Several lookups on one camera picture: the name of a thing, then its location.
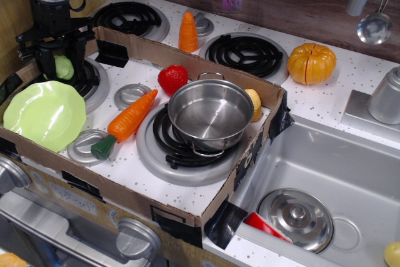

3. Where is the brown cardboard fence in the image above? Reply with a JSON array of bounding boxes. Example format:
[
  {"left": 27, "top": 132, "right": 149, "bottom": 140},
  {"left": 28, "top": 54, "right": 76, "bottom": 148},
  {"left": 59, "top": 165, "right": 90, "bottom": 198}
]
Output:
[{"left": 1, "top": 27, "right": 289, "bottom": 245}]

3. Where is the orange toy bread corner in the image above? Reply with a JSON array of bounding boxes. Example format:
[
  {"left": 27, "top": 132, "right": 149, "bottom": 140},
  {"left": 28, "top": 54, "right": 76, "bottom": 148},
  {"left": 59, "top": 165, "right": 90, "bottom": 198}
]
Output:
[{"left": 0, "top": 253, "right": 28, "bottom": 267}]

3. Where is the orange toy carrot tip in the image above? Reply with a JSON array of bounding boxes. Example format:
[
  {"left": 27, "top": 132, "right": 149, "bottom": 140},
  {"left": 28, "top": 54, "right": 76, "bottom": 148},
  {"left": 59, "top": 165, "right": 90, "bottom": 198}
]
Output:
[{"left": 178, "top": 12, "right": 199, "bottom": 53}]

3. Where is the orange toy pumpkin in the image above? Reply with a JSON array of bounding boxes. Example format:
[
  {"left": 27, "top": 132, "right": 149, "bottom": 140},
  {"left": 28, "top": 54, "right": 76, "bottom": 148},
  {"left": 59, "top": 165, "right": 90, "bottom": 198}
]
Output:
[{"left": 287, "top": 43, "right": 337, "bottom": 85}]

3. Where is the grey oven knob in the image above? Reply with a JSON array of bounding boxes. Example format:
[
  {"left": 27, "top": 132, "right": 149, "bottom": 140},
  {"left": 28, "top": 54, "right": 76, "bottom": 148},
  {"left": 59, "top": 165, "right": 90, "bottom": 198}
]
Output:
[
  {"left": 116, "top": 218, "right": 161, "bottom": 260},
  {"left": 0, "top": 156, "right": 31, "bottom": 194}
]

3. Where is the orange toy carrot green stem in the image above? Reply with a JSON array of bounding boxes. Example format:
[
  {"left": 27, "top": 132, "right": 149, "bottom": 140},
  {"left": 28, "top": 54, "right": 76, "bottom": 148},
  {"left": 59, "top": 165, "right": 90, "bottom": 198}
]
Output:
[{"left": 91, "top": 89, "right": 158, "bottom": 159}]

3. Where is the red toy strawberry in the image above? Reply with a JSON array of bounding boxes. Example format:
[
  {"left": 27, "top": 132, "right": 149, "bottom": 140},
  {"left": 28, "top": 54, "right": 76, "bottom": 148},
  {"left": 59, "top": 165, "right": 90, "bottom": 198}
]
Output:
[{"left": 157, "top": 64, "right": 188, "bottom": 96}]

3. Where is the stainless steel pot lid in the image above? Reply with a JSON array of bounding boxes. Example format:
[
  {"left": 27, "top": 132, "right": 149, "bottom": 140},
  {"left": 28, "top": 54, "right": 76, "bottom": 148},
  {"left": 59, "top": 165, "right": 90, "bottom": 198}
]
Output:
[{"left": 257, "top": 188, "right": 334, "bottom": 253}]

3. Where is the grey stove top knob upper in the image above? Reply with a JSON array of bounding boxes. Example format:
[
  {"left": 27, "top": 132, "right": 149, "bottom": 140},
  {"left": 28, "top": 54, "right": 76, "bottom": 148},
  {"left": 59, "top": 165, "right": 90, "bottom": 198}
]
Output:
[{"left": 114, "top": 84, "right": 151, "bottom": 111}]

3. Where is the grey stove top knob lower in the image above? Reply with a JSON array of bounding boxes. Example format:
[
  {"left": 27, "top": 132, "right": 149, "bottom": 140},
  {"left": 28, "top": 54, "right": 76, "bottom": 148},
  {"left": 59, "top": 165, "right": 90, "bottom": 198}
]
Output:
[{"left": 67, "top": 129, "right": 107, "bottom": 166}]

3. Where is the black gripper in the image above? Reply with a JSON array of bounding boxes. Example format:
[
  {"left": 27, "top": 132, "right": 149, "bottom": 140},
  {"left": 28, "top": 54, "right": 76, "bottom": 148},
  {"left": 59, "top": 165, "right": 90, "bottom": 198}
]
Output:
[{"left": 16, "top": 0, "right": 94, "bottom": 80}]

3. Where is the pale yellow toy potato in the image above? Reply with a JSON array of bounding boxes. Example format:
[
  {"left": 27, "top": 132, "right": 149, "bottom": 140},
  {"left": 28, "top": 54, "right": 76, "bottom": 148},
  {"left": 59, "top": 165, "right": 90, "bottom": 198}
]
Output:
[{"left": 384, "top": 241, "right": 400, "bottom": 267}]

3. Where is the light green plastic plate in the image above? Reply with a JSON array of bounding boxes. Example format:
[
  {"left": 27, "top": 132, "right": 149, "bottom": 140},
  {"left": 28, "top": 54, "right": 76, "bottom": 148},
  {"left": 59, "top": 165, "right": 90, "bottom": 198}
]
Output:
[{"left": 3, "top": 81, "right": 86, "bottom": 152}]

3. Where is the grey oven knob right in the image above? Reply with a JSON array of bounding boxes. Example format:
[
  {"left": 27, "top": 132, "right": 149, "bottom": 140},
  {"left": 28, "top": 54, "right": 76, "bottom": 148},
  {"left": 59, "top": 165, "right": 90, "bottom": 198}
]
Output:
[{"left": 116, "top": 218, "right": 161, "bottom": 260}]

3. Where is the black back left burner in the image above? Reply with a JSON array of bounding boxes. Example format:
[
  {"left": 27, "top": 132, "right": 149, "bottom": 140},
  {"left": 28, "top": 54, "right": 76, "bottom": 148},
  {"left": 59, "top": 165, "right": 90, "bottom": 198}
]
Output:
[{"left": 92, "top": 1, "right": 170, "bottom": 42}]

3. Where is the grey toy faucet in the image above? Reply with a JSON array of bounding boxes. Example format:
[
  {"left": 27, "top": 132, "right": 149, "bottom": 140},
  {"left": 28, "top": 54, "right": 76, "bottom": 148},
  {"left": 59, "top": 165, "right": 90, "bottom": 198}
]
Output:
[{"left": 342, "top": 0, "right": 399, "bottom": 131}]

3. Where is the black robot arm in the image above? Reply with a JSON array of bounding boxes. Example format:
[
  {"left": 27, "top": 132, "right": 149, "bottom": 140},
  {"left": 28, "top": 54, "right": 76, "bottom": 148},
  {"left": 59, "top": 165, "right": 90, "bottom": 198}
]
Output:
[{"left": 16, "top": 0, "right": 94, "bottom": 80}]

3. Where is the grey sink basin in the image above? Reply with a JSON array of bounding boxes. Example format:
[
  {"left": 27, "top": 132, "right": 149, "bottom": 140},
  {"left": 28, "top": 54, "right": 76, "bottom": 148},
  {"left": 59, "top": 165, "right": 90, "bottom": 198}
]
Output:
[{"left": 232, "top": 117, "right": 399, "bottom": 266}]

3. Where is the black burner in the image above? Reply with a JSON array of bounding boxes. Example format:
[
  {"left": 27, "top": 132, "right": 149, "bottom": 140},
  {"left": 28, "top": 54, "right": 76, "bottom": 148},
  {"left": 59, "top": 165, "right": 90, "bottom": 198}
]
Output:
[
  {"left": 92, "top": 1, "right": 170, "bottom": 42},
  {"left": 32, "top": 58, "right": 110, "bottom": 114},
  {"left": 136, "top": 103, "right": 248, "bottom": 187},
  {"left": 199, "top": 33, "right": 289, "bottom": 85}
]

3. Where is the light green toy broccoli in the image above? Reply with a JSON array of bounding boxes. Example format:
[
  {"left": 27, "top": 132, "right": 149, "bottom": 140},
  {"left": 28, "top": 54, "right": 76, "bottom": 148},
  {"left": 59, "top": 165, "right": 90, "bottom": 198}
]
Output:
[{"left": 54, "top": 55, "right": 74, "bottom": 81}]

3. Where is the yellow toy corn cob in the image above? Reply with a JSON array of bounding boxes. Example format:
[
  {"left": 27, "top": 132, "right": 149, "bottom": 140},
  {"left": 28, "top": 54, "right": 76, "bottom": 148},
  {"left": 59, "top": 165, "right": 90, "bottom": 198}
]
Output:
[{"left": 245, "top": 89, "right": 262, "bottom": 122}]

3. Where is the grey stove knob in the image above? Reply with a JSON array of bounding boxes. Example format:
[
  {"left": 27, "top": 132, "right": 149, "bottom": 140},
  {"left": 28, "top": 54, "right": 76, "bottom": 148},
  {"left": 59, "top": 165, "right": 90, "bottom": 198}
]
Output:
[
  {"left": 67, "top": 129, "right": 107, "bottom": 166},
  {"left": 194, "top": 13, "right": 214, "bottom": 38},
  {"left": 114, "top": 84, "right": 151, "bottom": 111}
]

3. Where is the hanging metal ladle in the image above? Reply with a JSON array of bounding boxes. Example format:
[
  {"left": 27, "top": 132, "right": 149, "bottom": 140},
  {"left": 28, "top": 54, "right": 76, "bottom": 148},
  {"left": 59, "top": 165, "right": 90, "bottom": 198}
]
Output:
[{"left": 357, "top": 0, "right": 393, "bottom": 46}]

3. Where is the red toy pepper piece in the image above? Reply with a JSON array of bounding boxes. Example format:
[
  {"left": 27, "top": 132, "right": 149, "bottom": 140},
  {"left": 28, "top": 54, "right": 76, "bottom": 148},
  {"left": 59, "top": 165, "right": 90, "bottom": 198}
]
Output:
[{"left": 243, "top": 212, "right": 293, "bottom": 244}]

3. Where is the black front left burner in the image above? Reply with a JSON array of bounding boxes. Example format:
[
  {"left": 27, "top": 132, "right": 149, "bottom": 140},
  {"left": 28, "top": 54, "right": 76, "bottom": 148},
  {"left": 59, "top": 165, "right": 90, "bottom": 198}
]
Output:
[{"left": 32, "top": 58, "right": 110, "bottom": 114}]

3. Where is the black front right burner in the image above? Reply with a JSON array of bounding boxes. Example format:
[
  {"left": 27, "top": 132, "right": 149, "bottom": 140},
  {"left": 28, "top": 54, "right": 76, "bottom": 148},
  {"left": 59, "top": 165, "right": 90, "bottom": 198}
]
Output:
[{"left": 136, "top": 103, "right": 248, "bottom": 187}]

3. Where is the black back right burner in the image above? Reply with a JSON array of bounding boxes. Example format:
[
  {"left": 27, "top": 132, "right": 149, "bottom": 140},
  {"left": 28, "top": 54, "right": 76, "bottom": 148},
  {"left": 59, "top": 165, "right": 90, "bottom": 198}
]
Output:
[{"left": 199, "top": 33, "right": 289, "bottom": 85}]

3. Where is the grey oven knob left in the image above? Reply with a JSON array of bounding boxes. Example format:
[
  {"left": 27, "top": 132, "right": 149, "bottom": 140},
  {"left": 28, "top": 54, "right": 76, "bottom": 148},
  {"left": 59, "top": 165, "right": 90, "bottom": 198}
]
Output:
[{"left": 0, "top": 156, "right": 31, "bottom": 194}]

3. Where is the grey back stove knob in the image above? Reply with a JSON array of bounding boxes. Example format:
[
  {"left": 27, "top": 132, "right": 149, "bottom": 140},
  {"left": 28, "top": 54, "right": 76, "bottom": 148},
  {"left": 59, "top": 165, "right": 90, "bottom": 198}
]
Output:
[{"left": 194, "top": 13, "right": 214, "bottom": 38}]

